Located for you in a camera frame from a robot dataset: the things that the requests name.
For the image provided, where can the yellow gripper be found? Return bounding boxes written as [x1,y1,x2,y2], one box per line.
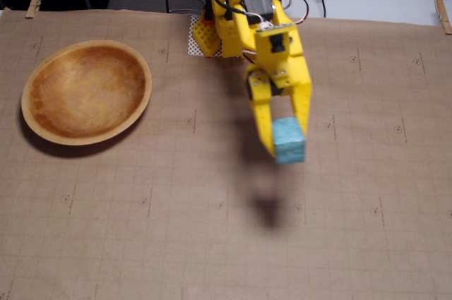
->
[242,0,314,160]

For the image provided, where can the blue foam block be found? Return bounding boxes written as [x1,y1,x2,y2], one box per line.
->
[273,116,307,166]

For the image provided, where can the yellow robot base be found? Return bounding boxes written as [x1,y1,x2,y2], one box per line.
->
[192,13,249,59]

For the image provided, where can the round wooden bowl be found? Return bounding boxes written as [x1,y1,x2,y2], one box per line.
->
[20,40,153,147]

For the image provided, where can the white perforated mesh pad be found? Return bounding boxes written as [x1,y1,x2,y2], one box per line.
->
[186,13,206,57]

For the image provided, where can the wooden clothespin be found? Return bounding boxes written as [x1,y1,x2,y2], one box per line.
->
[434,0,452,36]
[25,0,44,20]

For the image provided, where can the brown grid paper mat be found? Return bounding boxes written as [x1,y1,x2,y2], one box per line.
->
[0,8,452,300]

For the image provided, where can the red white black servo wire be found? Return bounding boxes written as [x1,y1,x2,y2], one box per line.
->
[274,0,312,26]

